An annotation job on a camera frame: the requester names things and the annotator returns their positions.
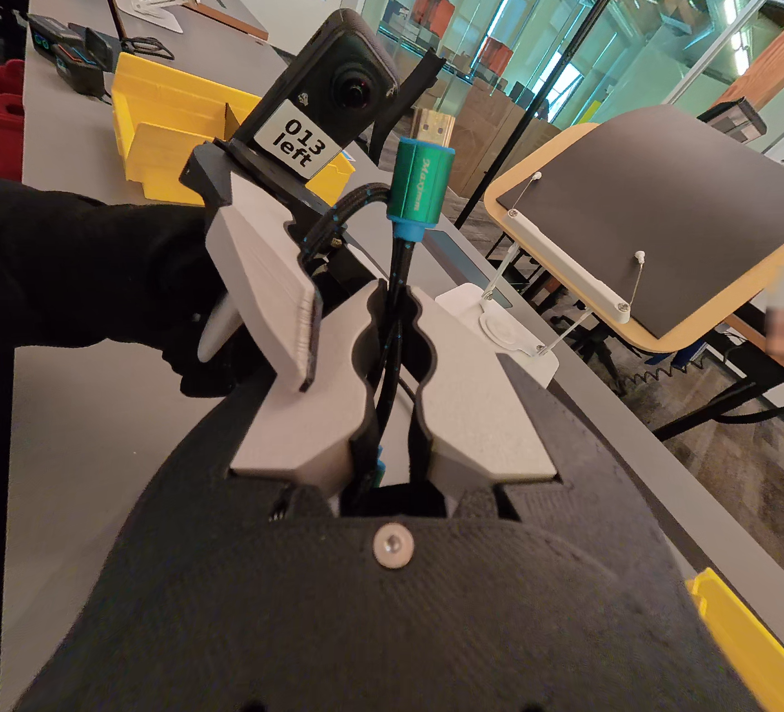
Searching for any red plastic bin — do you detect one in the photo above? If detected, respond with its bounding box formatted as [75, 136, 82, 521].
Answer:
[0, 58, 27, 175]

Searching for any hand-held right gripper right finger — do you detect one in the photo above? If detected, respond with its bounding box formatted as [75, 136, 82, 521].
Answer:
[401, 288, 558, 501]

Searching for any black power brick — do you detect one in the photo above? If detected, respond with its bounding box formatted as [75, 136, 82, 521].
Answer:
[54, 47, 115, 98]

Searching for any black braided hdmi cable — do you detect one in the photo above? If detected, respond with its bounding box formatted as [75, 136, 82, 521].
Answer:
[299, 107, 458, 489]

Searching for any black coiled cord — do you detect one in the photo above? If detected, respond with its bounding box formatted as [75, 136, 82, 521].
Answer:
[624, 364, 676, 399]

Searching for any black charger with lights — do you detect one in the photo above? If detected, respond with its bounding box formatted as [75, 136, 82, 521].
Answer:
[27, 13, 85, 60]

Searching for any black tripod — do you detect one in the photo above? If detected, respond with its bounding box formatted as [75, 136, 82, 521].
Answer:
[453, 0, 659, 230]

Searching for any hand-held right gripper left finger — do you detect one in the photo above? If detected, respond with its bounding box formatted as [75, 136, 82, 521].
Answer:
[229, 282, 382, 500]

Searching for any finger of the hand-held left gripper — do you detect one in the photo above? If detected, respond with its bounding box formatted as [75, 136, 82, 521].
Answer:
[204, 176, 325, 394]

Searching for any person's left forearm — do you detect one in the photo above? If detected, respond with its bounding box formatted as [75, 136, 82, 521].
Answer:
[0, 179, 160, 351]

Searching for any cardboard box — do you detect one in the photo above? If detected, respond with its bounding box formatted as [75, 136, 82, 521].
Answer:
[423, 78, 564, 199]

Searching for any person's left hand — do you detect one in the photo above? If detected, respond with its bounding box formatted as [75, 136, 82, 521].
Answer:
[109, 202, 273, 400]

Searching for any black stand pole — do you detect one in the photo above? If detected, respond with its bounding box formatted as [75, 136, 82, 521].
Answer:
[101, 0, 131, 54]

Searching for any yellow plastic bin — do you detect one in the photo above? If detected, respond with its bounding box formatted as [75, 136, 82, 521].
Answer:
[685, 567, 784, 712]
[111, 52, 357, 207]

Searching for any black looped cord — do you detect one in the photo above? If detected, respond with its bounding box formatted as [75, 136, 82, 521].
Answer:
[121, 35, 176, 61]

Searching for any black office chair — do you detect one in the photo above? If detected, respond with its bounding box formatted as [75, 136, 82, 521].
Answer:
[366, 47, 448, 166]

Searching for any black box device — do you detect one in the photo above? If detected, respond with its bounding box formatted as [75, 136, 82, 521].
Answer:
[82, 26, 118, 68]

